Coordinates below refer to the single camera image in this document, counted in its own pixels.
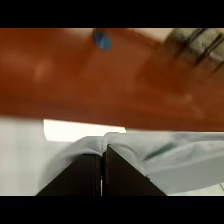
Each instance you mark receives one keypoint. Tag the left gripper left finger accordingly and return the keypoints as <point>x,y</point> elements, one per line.
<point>80,176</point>

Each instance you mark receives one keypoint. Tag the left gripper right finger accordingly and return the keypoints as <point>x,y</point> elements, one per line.
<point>126,176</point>

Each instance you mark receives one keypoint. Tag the light blue shirt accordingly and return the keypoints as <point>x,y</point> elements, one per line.
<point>173,163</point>

